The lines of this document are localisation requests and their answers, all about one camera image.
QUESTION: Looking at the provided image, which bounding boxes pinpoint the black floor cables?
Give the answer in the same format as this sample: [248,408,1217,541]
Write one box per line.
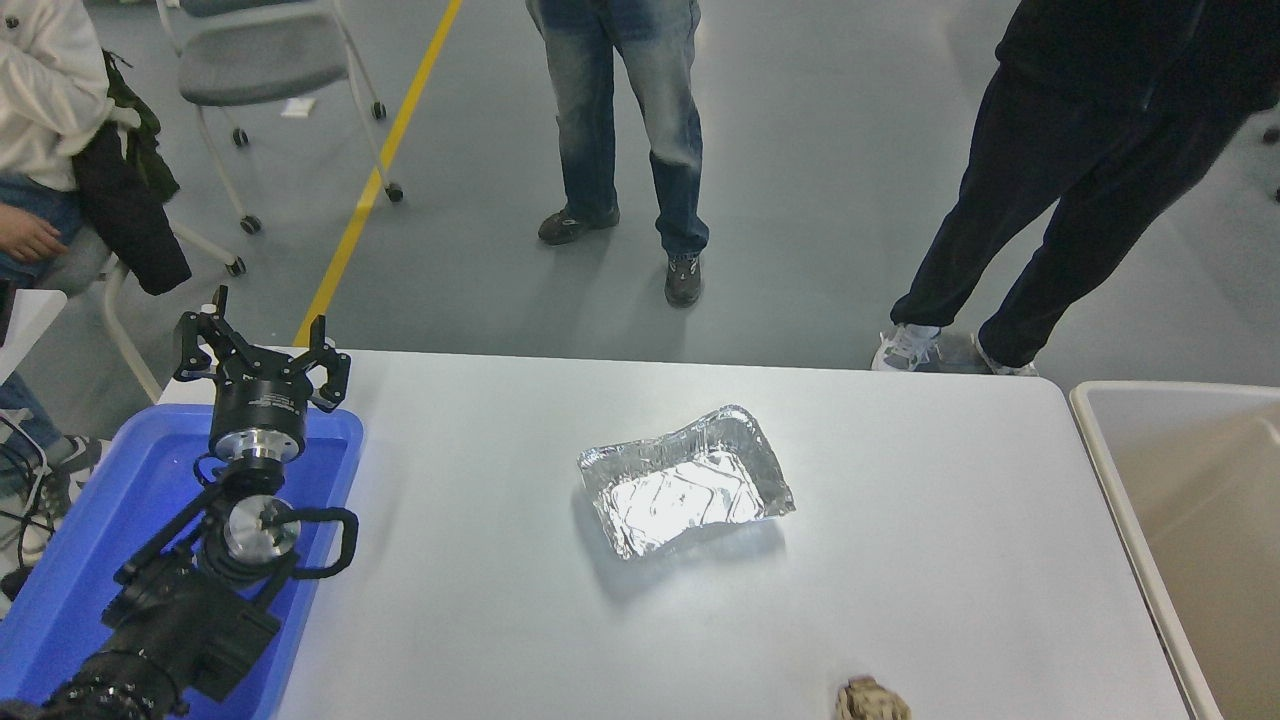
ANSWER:
[0,410,53,546]

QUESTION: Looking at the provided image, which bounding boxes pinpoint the blue plastic tray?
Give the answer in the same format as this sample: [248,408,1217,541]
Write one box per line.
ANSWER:
[0,402,364,720]

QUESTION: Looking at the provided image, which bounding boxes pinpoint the seated person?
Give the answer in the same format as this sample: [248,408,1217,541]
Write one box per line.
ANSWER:
[0,0,116,571]

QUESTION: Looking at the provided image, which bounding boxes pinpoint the standing person in jeans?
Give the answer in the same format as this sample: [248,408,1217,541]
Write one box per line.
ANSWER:
[525,0,711,308]

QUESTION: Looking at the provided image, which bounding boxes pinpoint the seated person's hand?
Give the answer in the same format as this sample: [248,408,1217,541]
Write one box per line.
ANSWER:
[0,205,67,263]

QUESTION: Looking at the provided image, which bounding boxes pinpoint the dark jacket on chair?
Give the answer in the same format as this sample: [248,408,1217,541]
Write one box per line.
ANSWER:
[72,55,192,296]

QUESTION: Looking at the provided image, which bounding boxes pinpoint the crumpled tan paper ball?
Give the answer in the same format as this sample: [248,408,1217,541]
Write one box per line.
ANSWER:
[835,677,911,720]

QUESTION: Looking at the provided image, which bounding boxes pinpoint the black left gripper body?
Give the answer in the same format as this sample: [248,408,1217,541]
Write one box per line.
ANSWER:
[207,362,310,439]

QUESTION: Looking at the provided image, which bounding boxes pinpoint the silver foil tray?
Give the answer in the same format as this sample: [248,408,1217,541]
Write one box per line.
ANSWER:
[577,404,796,563]

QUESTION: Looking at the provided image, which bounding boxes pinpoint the white-framed chair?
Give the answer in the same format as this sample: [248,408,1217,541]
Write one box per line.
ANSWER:
[98,108,246,403]

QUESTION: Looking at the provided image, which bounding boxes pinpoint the grey wheeled chair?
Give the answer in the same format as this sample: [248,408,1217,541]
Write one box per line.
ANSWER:
[155,0,406,236]

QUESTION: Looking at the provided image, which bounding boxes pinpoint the large pale bin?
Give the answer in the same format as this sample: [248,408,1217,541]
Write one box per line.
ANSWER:
[1068,380,1280,720]

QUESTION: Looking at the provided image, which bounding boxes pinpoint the standing person in dark clothes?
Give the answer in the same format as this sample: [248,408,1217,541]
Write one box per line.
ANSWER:
[870,0,1280,378]

